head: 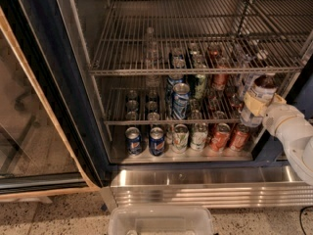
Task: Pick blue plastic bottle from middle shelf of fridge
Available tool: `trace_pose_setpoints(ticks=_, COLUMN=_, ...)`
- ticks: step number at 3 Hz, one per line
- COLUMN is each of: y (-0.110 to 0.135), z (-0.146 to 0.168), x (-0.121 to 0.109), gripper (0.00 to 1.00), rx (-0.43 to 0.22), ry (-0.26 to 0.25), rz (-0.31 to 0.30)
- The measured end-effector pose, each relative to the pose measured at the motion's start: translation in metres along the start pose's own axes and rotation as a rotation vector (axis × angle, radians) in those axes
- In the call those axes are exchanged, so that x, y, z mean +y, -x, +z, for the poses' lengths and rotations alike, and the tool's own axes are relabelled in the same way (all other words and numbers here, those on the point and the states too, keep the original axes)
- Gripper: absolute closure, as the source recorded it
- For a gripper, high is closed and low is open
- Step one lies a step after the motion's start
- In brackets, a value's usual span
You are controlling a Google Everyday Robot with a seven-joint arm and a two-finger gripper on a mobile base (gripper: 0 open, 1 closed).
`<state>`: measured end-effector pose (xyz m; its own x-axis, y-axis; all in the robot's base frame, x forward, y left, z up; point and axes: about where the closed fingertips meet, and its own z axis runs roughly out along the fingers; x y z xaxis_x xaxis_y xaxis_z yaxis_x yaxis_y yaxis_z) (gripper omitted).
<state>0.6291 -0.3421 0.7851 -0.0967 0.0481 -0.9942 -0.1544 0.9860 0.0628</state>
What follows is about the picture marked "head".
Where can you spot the upper wire fridge shelf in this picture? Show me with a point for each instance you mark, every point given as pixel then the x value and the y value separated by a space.
pixel 204 36

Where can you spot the blue pepsi can left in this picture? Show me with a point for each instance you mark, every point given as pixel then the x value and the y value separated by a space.
pixel 133 141

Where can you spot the red can bottom left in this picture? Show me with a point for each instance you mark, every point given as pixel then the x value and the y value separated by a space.
pixel 220 137

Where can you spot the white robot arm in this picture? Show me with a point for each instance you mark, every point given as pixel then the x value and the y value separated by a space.
pixel 287 123

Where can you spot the middle wire fridge shelf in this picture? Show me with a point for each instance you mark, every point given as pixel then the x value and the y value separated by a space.
pixel 134 105

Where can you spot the stainless steel fridge base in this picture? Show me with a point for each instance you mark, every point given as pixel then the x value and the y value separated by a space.
pixel 213 188

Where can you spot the glass fridge door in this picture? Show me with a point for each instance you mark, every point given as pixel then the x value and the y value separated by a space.
pixel 36 160

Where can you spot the wire fridge shelf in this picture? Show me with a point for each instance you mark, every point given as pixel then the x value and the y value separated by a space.
pixel 134 105
pixel 204 36

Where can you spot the white green can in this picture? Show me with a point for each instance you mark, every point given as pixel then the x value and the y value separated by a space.
pixel 180 138
pixel 198 137

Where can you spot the green can middle shelf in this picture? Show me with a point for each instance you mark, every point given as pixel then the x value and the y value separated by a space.
pixel 199 84

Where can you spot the blue pepsi can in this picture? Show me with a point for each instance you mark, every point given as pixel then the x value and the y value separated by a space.
pixel 156 141
pixel 133 141

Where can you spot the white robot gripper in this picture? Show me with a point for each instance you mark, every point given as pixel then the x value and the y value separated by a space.
pixel 275 116

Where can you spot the blue white can middle shelf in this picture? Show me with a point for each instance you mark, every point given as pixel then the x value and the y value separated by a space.
pixel 180 100

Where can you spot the red can middle shelf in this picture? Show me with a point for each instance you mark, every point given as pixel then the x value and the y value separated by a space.
pixel 219 81

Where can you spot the clear plastic bin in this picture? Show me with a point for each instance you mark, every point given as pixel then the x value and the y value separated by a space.
pixel 161 220

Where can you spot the clear bottle back shelf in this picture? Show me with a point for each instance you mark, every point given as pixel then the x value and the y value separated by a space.
pixel 151 59

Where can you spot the white green can bottom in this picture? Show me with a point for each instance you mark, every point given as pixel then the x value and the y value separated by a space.
pixel 180 138

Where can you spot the red can bottom right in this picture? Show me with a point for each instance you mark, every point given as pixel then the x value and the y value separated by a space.
pixel 239 137

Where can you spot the red can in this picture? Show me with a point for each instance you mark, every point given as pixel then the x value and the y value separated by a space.
pixel 220 137
pixel 239 137

